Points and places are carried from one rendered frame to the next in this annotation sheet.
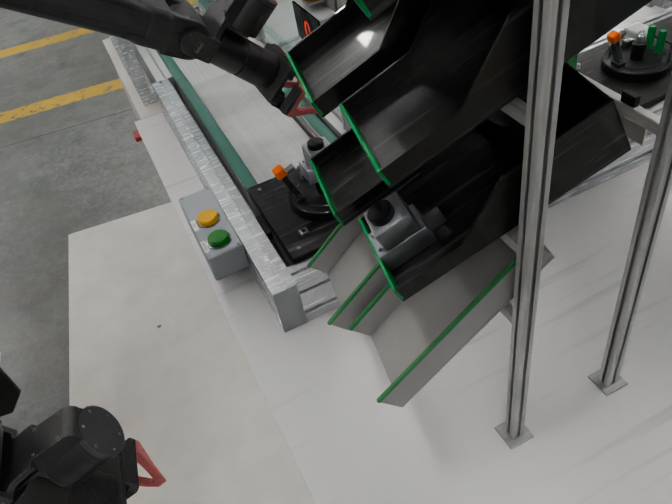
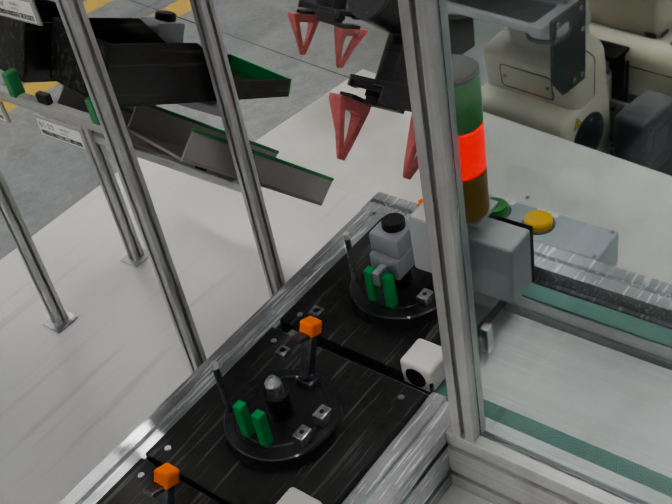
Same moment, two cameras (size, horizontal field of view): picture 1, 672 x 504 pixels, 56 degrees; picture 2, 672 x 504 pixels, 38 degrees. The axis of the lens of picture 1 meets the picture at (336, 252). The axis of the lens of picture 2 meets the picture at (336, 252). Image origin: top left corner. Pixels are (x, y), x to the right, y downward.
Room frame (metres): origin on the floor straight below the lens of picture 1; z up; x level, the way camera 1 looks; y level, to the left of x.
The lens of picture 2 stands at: (1.75, -0.53, 1.85)
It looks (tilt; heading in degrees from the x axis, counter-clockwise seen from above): 39 degrees down; 152
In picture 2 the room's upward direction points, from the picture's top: 12 degrees counter-clockwise
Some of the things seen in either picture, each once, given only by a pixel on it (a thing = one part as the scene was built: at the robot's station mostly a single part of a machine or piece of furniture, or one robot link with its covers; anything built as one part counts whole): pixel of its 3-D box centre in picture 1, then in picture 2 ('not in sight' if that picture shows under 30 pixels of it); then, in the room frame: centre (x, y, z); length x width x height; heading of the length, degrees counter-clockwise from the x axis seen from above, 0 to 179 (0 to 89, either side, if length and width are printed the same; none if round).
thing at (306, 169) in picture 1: (323, 155); (391, 245); (0.94, -0.01, 1.06); 0.08 x 0.04 x 0.07; 108
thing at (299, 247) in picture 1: (326, 200); (404, 297); (0.94, 0.00, 0.96); 0.24 x 0.24 x 0.02; 17
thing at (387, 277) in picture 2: not in sight; (389, 290); (0.97, -0.04, 1.01); 0.01 x 0.01 x 0.05; 17
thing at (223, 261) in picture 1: (212, 231); not in sight; (0.96, 0.23, 0.93); 0.21 x 0.07 x 0.06; 17
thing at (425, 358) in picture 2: not in sight; (425, 365); (1.06, -0.07, 0.97); 0.05 x 0.05 x 0.04; 17
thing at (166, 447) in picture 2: not in sight; (277, 399); (1.02, -0.25, 1.01); 0.24 x 0.24 x 0.13; 17
